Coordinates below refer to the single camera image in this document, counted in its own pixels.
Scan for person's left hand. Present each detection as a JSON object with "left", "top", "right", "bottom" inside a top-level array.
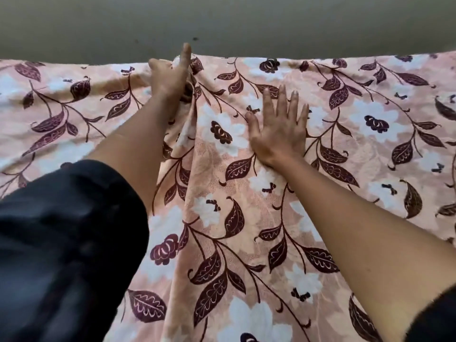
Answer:
[{"left": 148, "top": 42, "right": 193, "bottom": 105}]

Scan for person's right hand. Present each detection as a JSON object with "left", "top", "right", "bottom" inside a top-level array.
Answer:
[{"left": 244, "top": 84, "right": 311, "bottom": 170}]

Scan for pink floral bed sheet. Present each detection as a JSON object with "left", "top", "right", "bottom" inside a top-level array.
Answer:
[{"left": 0, "top": 49, "right": 456, "bottom": 342}]

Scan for person's right forearm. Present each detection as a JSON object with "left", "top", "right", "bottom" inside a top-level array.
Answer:
[{"left": 277, "top": 156, "right": 456, "bottom": 342}]

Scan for person's left forearm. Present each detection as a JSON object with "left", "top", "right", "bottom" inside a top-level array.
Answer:
[{"left": 85, "top": 92, "right": 182, "bottom": 216}]

